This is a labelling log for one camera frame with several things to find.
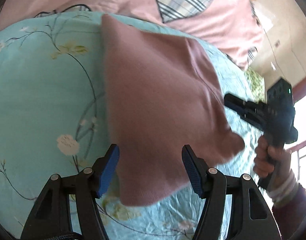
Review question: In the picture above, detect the purple knit sweater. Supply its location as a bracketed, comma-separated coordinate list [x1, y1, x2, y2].
[101, 15, 244, 206]

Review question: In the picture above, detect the teal floral bed sheet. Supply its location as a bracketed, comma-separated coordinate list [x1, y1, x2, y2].
[0, 12, 261, 239]

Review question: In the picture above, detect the person's right hand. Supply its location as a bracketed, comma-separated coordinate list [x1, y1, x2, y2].
[253, 136, 291, 184]

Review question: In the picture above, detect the pink quilt with plaid hearts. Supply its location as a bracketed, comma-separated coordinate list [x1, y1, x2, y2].
[0, 0, 263, 69]

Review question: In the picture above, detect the right forearm maroon sleeve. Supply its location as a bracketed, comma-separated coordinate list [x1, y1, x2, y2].
[268, 171, 306, 239]

